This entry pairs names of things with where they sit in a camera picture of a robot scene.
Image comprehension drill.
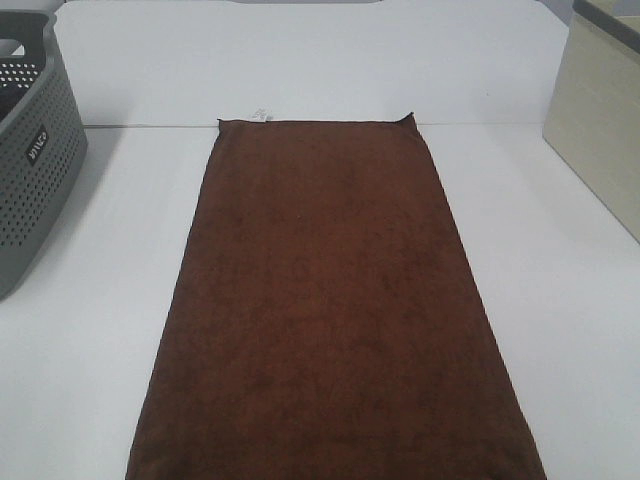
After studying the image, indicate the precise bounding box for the beige fabric storage box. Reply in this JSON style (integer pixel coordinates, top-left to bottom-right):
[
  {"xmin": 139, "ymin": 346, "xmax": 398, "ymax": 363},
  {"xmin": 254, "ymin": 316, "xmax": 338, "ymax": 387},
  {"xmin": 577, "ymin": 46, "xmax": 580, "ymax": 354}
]
[{"xmin": 542, "ymin": 1, "xmax": 639, "ymax": 237}]

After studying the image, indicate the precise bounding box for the brown towel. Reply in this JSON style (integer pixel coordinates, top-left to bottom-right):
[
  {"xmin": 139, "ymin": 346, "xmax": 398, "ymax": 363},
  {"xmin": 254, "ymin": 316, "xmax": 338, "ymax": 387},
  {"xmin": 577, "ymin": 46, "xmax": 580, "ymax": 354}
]
[{"xmin": 126, "ymin": 116, "xmax": 545, "ymax": 479}]

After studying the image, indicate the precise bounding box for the grey perforated plastic basket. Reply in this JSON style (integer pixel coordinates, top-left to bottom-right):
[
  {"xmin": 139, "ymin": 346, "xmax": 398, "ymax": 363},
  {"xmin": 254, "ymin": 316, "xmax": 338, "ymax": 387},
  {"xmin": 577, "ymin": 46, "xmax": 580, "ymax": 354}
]
[{"xmin": 1, "ymin": 10, "xmax": 88, "ymax": 297}]

